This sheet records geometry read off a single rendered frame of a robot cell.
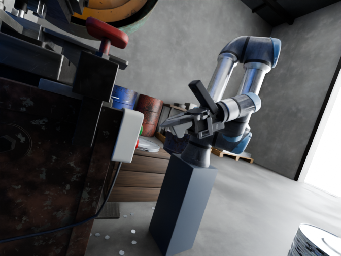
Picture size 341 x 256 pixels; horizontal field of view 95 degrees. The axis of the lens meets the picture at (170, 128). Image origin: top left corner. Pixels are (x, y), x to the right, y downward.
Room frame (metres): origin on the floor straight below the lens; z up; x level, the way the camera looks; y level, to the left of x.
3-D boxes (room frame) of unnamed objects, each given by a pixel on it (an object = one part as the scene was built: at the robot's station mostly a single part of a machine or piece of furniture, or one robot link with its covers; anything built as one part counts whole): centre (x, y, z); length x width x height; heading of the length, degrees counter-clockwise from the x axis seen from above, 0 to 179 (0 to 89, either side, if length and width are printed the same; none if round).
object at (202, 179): (0.80, -0.17, 0.23); 0.18 x 0.18 x 0.45; 36
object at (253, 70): (0.75, -0.30, 0.82); 0.15 x 0.12 x 0.55; 68
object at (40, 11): (0.50, 0.50, 0.84); 0.05 x 0.03 x 0.04; 25
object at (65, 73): (0.50, 0.51, 0.68); 0.45 x 0.30 x 0.06; 25
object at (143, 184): (1.19, 0.18, 0.18); 0.40 x 0.38 x 0.35; 118
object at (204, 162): (0.80, -0.17, 0.50); 0.15 x 0.15 x 0.10
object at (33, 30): (0.50, 0.50, 0.76); 0.15 x 0.09 x 0.05; 25
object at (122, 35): (0.29, 0.16, 0.72); 0.07 x 0.06 x 0.08; 115
